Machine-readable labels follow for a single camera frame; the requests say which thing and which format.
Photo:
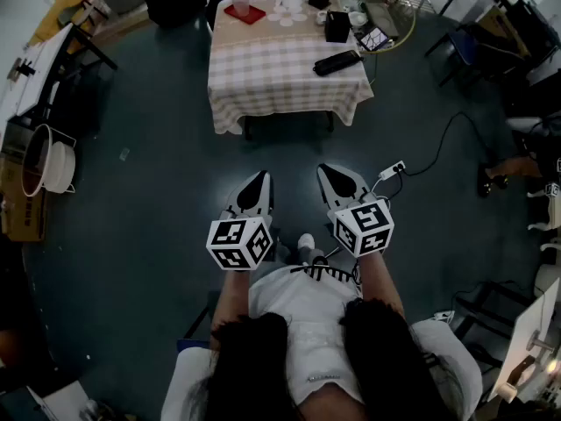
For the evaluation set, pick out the person's white shirt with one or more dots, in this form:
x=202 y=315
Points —
x=302 y=323

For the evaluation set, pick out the blue chair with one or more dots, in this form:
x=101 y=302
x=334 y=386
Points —
x=460 y=44

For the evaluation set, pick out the black table frame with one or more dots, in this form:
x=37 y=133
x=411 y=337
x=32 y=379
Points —
x=491 y=309

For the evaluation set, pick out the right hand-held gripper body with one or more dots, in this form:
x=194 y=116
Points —
x=364 y=224

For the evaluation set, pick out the black square box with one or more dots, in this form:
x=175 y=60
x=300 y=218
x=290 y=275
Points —
x=337 y=26

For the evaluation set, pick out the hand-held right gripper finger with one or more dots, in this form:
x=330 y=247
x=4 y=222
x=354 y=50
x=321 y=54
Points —
x=331 y=193
x=355 y=184

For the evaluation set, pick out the white power strip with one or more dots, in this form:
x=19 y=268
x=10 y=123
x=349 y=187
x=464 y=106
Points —
x=445 y=316
x=391 y=170

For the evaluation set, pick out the black white patterned box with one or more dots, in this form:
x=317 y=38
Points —
x=374 y=40

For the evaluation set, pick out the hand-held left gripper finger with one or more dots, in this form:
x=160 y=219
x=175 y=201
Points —
x=234 y=197
x=266 y=195

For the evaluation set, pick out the grey chair black legs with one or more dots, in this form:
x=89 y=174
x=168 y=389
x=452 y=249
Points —
x=81 y=11

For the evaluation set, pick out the translucent pink cup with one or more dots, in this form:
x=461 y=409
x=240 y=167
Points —
x=241 y=3

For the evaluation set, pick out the black zip pouch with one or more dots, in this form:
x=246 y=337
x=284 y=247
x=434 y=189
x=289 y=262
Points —
x=337 y=62

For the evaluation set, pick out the person's left forearm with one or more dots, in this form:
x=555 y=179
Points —
x=232 y=296

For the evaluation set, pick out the white flower-shaped mat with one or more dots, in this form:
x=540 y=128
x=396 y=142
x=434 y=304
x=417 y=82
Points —
x=287 y=20

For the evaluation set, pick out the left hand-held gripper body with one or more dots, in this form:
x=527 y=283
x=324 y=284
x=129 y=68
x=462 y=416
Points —
x=230 y=235

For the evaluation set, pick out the person's right forearm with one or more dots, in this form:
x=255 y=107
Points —
x=379 y=279

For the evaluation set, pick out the grey tray with round coasters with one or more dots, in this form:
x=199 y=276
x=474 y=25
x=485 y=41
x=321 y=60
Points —
x=381 y=18

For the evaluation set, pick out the cardboard box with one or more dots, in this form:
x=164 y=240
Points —
x=26 y=217

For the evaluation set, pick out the round glass table gold rim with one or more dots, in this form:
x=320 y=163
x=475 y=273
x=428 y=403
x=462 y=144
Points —
x=401 y=20

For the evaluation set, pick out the table with checked tablecloth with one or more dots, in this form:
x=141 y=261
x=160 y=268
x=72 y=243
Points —
x=280 y=73

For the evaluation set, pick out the white top black shelf unit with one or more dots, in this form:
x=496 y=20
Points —
x=39 y=68

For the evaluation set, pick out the person's white shoe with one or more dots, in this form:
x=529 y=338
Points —
x=305 y=240

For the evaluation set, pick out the white board desk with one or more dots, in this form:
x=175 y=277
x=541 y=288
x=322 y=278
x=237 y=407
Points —
x=526 y=340

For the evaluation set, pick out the person's blue jeans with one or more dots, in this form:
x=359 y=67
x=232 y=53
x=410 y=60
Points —
x=282 y=252

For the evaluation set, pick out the white round side table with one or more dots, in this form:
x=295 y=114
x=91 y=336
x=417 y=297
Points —
x=61 y=165

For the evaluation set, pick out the red coaster with cup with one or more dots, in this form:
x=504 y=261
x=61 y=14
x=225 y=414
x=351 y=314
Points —
x=257 y=15

